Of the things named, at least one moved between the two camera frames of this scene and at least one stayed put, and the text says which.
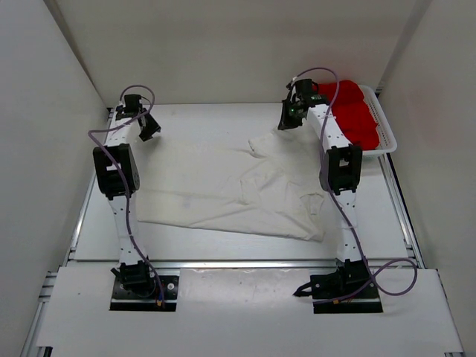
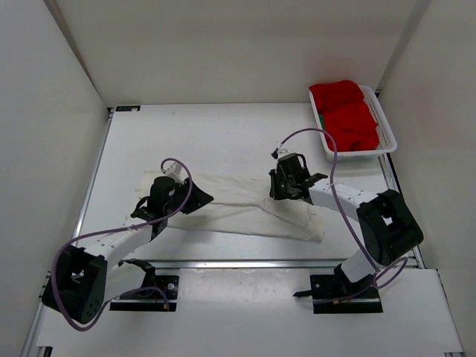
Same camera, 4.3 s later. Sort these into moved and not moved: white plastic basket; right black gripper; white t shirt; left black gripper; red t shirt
Moved: white t shirt; right black gripper; left black gripper
Not moved: red t shirt; white plastic basket
